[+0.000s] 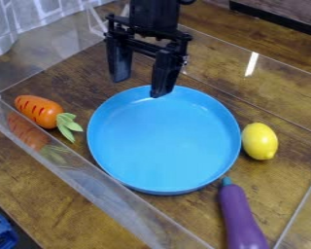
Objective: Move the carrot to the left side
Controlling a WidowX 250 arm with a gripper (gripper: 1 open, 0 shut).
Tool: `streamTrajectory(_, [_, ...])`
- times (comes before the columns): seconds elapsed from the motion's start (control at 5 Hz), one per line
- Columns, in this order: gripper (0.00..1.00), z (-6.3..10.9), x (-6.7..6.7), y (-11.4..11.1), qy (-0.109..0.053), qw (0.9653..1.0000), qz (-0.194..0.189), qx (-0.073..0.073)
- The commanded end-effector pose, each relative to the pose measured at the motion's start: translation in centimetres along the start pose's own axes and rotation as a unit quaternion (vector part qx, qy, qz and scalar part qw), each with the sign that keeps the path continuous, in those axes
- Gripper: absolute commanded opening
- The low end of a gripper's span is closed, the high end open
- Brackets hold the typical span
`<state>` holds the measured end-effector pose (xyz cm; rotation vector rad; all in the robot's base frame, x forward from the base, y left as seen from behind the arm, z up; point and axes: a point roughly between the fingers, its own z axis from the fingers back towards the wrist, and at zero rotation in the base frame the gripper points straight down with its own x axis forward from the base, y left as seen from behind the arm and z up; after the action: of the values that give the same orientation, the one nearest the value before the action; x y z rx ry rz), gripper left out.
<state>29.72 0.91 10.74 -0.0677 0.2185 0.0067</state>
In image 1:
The yellow toy lemon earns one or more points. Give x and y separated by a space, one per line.
261 141

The blue round plate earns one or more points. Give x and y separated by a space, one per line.
164 146

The white grid curtain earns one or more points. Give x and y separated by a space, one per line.
23 15

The purple toy eggplant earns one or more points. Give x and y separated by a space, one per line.
243 233

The orange toy carrot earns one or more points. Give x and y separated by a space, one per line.
48 114

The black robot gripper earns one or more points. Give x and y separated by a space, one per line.
148 32

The blue plastic object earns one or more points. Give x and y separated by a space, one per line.
8 234

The clear acrylic barrier wall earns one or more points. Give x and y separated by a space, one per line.
250 63

